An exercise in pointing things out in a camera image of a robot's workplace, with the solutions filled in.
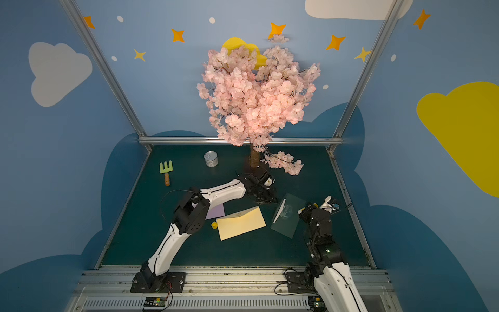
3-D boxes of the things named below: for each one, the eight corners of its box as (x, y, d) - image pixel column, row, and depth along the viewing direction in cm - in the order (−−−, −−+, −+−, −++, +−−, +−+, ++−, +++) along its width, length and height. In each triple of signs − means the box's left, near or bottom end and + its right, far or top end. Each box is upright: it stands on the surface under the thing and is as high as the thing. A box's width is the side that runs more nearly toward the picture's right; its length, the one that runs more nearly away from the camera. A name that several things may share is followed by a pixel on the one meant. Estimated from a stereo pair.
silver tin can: (204, 167, 113) (202, 161, 109) (206, 156, 118) (205, 150, 114) (217, 167, 113) (216, 161, 109) (219, 156, 119) (217, 150, 114)
